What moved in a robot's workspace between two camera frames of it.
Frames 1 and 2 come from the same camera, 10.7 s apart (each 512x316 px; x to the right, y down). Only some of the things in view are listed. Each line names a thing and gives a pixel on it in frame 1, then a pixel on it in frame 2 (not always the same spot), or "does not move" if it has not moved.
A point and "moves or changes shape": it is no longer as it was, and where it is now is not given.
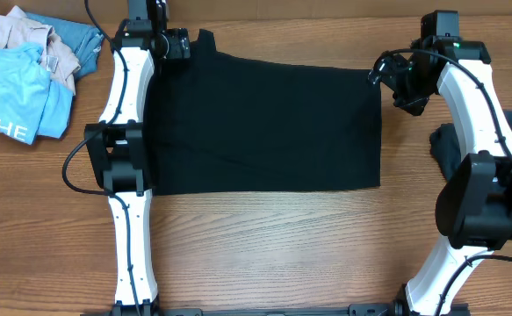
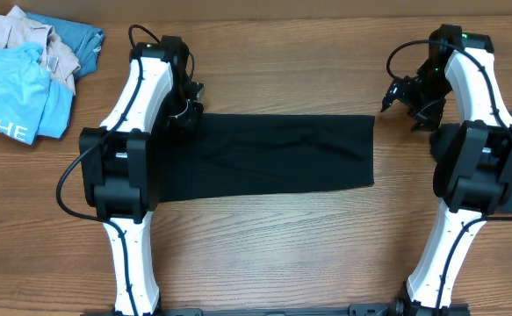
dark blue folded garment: x=83 y=39 does not move
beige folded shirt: x=18 y=27 does not move
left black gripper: x=180 y=45 -> x=197 y=109
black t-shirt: x=221 y=122 moves or changes shape
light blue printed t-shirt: x=15 y=96 does not move
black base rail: x=359 y=310 does not move
